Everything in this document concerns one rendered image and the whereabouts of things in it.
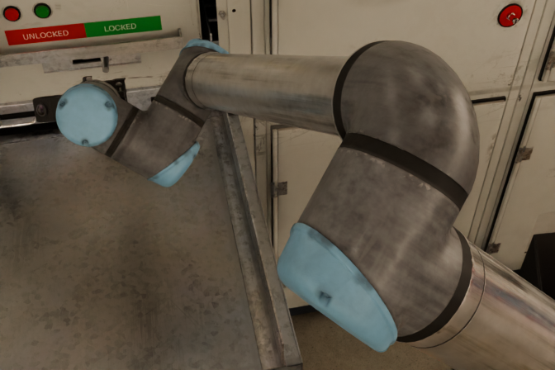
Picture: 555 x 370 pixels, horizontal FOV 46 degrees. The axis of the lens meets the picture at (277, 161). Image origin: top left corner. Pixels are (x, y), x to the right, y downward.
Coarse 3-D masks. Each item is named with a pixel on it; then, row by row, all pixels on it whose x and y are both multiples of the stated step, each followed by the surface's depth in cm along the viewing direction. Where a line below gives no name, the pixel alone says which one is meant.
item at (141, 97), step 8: (128, 88) 150; (136, 88) 150; (144, 88) 150; (152, 88) 150; (128, 96) 150; (136, 96) 151; (144, 96) 151; (152, 96) 151; (0, 104) 146; (8, 104) 146; (16, 104) 146; (24, 104) 146; (32, 104) 146; (136, 104) 152; (144, 104) 152; (0, 112) 146; (8, 112) 147; (16, 112) 147; (24, 112) 148; (32, 112) 148; (0, 120) 148; (8, 120) 148; (16, 120) 148; (24, 120) 149; (32, 120) 149
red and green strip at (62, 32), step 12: (72, 24) 137; (84, 24) 138; (96, 24) 138; (108, 24) 139; (120, 24) 139; (132, 24) 140; (144, 24) 140; (156, 24) 141; (12, 36) 136; (24, 36) 137; (36, 36) 137; (48, 36) 138; (60, 36) 138; (72, 36) 139; (84, 36) 140
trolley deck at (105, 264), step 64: (0, 192) 136; (64, 192) 136; (128, 192) 136; (192, 192) 136; (256, 192) 136; (0, 256) 123; (64, 256) 123; (128, 256) 123; (192, 256) 123; (0, 320) 112; (64, 320) 112; (128, 320) 112; (192, 320) 112
